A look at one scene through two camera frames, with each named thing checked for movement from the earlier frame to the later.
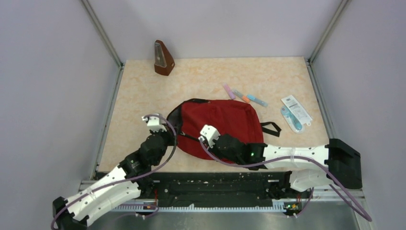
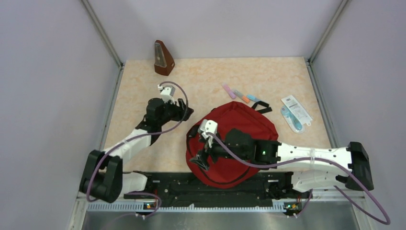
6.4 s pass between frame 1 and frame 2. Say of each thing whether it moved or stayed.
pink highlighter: stayed
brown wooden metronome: stayed
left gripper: moved
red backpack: moved
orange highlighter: stayed
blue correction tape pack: stayed
